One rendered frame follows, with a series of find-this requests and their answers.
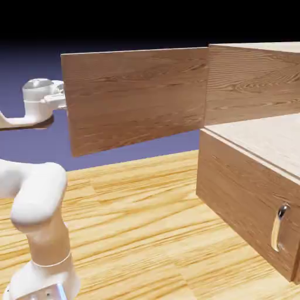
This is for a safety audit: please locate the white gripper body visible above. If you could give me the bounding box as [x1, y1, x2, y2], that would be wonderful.
[40, 93, 68, 110]

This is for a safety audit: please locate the curved metal door handle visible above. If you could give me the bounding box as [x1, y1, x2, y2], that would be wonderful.
[271, 203, 292, 254]

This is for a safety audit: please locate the wooden door without visible handle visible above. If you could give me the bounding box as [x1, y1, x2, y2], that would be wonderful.
[60, 46, 210, 158]

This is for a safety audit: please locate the wooden cabinet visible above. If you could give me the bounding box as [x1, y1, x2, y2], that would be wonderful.
[196, 41, 300, 286]

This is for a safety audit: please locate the wooden door with metal handle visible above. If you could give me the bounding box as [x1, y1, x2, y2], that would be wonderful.
[196, 128, 300, 286]

